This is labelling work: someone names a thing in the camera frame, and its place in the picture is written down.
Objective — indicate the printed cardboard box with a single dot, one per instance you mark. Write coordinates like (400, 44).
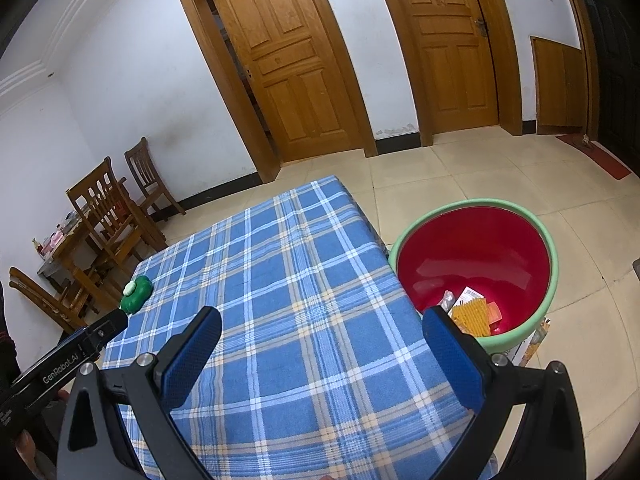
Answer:
(532, 342)

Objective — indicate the orange cardboard box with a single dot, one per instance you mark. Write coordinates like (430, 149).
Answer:
(494, 311)

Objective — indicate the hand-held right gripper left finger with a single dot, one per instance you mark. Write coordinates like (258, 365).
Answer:
(192, 360)

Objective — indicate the person's dark clothing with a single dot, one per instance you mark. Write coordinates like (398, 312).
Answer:
(6, 335)

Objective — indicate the wooden dining table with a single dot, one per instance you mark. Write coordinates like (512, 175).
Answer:
(65, 245)

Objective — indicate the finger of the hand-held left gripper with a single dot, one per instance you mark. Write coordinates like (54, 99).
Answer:
(112, 322)

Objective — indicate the red door mat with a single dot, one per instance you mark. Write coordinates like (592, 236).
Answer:
(600, 157)

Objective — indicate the wooden chair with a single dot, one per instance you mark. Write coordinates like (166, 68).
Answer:
(95, 195)
(40, 295)
(142, 165)

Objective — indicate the yellow foam fruit net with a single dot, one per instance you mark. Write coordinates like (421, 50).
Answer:
(470, 316)

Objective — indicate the black door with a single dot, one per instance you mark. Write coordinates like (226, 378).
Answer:
(615, 85)

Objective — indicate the person's left hand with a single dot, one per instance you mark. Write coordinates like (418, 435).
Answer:
(26, 444)

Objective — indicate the low wooden wall panel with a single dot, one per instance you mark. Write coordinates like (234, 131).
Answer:
(557, 85)

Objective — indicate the white printed card box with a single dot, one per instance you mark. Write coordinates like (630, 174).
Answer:
(470, 292)

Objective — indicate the red basin with green rim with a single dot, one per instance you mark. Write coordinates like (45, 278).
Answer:
(475, 255)

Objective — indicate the wooden door with arched panel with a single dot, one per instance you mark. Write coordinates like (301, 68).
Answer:
(290, 60)

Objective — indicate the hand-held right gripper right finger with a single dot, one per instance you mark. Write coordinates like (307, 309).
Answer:
(450, 360)

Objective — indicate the green bun-shaped toy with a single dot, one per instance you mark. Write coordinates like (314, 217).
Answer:
(136, 297)

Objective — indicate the blue plaid tablecloth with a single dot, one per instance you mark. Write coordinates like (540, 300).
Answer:
(280, 285)

